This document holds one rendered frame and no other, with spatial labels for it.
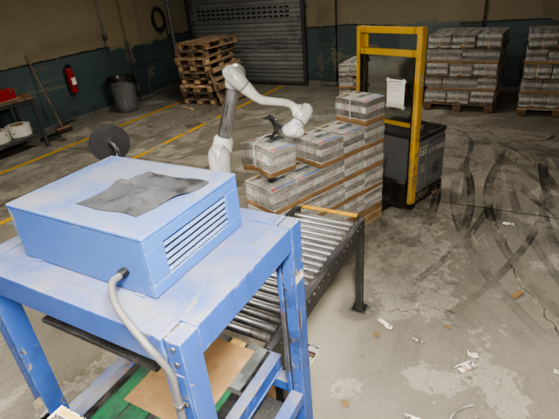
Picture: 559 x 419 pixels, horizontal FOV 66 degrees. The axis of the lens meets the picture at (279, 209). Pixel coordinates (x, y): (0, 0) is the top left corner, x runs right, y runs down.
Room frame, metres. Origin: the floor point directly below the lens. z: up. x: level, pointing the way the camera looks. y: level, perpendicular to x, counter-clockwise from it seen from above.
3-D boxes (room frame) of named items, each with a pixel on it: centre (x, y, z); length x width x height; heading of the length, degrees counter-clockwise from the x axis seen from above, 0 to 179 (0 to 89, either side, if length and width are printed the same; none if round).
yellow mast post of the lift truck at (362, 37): (4.61, -0.99, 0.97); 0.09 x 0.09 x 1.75; 39
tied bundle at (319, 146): (3.71, -0.39, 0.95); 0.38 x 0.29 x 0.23; 38
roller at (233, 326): (1.68, 0.29, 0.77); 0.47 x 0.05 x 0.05; 59
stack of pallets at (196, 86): (10.28, 1.30, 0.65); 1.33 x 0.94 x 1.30; 153
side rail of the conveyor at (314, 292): (2.06, -0.23, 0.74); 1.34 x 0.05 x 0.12; 149
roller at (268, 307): (1.85, 0.19, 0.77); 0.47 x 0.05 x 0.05; 59
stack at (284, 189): (3.62, -0.29, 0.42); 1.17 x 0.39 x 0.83; 129
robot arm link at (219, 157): (3.06, 0.42, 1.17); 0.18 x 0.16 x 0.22; 0
